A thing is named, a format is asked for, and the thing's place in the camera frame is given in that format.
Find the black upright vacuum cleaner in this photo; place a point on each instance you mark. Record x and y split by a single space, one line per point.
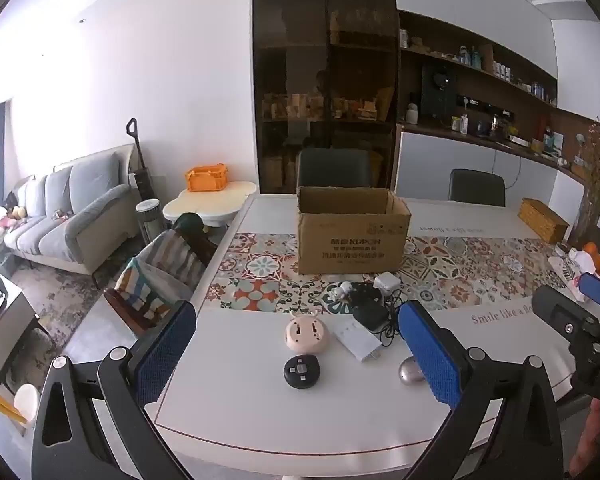
141 170

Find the stuffed toys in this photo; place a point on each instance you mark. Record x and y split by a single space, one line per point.
12 212

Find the white charger cube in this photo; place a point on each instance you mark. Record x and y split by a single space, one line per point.
387 282

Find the pink round toy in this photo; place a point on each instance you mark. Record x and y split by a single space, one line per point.
305 335

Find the black wall appliance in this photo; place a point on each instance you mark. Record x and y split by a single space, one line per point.
437 91

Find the white printed package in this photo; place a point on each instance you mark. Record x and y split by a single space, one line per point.
570 267

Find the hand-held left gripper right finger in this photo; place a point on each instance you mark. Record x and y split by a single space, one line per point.
430 355

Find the patterned grey rug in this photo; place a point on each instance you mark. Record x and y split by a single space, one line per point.
75 295

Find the person's right forearm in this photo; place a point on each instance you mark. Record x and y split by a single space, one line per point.
592 440

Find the orange object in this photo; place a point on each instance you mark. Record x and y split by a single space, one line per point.
592 255

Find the white counter cabinet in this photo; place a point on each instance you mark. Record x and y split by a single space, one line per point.
430 170

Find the black power adapter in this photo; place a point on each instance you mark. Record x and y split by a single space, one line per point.
369 312

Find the wooden wall shelf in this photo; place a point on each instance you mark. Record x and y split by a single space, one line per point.
480 60

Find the dark glass cabinet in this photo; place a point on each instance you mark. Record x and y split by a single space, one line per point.
325 75

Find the brown cardboard box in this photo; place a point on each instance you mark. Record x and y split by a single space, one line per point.
352 240

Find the silver oval mouse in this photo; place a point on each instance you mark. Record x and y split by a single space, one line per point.
410 372

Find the white humidifier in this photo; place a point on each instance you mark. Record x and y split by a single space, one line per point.
412 114

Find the dark dining chair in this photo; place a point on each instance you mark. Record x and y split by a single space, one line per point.
334 167
477 187

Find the black round device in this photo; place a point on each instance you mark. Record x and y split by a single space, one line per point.
300 371

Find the white cylindrical fan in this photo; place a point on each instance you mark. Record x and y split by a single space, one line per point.
148 220

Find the orange plastic crate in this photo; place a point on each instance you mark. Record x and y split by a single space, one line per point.
206 178

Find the dark green cushion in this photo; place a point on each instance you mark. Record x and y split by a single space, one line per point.
189 222

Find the patterned white tablecloth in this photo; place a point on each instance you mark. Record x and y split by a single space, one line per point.
260 410

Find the small dark side table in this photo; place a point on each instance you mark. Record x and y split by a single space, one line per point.
10 330

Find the cream side table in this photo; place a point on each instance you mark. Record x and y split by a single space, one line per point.
205 205

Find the grey sofa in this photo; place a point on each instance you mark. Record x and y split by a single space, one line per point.
65 210

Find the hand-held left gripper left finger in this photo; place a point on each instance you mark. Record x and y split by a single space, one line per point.
162 355

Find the wooden chair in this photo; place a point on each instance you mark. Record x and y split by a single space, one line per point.
130 310

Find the white flat box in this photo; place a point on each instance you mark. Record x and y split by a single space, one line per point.
357 342

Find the striped seat cushion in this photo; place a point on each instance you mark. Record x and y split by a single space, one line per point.
155 275

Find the wicker tissue box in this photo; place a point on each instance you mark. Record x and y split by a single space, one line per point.
542 220

